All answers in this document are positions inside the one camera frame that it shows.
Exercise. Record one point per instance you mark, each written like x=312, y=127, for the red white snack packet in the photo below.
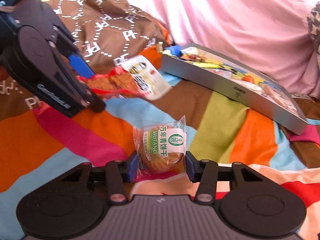
x=133, y=78

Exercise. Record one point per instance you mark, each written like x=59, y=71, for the pink draped sheet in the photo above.
x=267, y=35

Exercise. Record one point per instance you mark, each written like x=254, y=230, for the small orange fruit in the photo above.
x=248, y=78

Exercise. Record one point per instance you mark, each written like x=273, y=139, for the pink round pastry pack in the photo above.
x=248, y=85

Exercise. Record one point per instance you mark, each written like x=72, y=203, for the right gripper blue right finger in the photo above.
x=204, y=172

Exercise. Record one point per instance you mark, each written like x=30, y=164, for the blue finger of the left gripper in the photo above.
x=80, y=66

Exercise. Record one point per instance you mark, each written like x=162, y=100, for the white bear biscuit pack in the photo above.
x=278, y=98

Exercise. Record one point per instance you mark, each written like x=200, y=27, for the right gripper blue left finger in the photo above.
x=117, y=173

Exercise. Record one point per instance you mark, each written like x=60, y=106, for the green label biscuit pack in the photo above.
x=160, y=147

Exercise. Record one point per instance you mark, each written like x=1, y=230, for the orange yellow snack packet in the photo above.
x=193, y=57

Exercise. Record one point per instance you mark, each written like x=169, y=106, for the colourful striped bed cover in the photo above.
x=38, y=143

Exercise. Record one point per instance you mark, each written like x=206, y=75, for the brown PF patterned cloth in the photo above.
x=106, y=32

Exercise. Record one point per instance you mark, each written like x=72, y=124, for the grey tray with cartoon lining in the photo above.
x=217, y=74

